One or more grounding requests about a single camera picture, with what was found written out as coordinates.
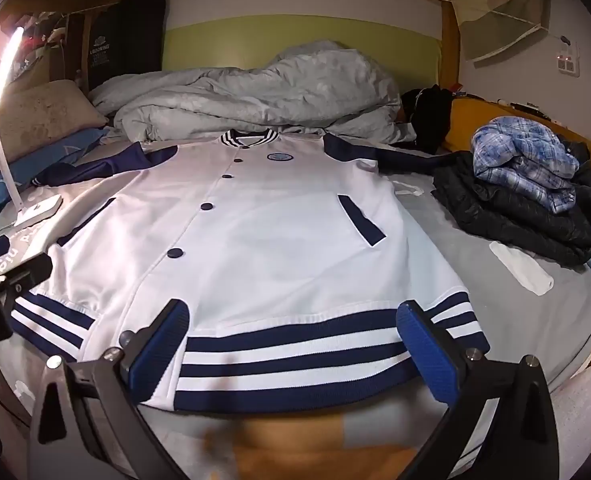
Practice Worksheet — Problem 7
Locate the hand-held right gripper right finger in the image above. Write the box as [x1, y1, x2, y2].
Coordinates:
[395, 300, 561, 480]

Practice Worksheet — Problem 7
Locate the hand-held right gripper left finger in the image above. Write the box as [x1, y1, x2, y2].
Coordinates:
[28, 299, 191, 480]

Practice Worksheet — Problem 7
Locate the white and navy varsity jacket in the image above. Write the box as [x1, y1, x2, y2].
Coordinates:
[11, 129, 491, 413]

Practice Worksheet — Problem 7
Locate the white desk lamp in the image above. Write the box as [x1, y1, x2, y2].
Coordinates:
[0, 27, 63, 227]

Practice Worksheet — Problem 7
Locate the blue pillow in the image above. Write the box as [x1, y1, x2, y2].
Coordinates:
[0, 127, 111, 216]

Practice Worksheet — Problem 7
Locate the beige pillow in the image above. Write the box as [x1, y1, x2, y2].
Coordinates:
[0, 78, 108, 173]

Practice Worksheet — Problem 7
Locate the black puffer jacket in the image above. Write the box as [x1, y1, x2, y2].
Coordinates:
[431, 140, 591, 267]

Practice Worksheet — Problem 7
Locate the person's white trouser leg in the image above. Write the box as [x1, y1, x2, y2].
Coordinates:
[550, 360, 591, 463]

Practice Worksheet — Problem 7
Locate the blue plaid shirt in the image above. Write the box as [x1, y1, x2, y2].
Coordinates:
[470, 116, 581, 213]

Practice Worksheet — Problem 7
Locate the black bag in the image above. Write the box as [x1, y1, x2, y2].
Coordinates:
[399, 86, 456, 153]

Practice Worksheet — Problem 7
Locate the black upright cushion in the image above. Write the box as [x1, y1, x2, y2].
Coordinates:
[82, 0, 167, 93]

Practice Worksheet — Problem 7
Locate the grey duvet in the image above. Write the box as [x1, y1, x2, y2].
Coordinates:
[89, 40, 419, 146]

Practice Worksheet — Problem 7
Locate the pale hanging curtain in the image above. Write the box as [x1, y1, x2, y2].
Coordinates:
[448, 0, 551, 63]

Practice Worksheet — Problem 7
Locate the white wall socket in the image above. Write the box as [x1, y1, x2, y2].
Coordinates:
[555, 52, 581, 78]

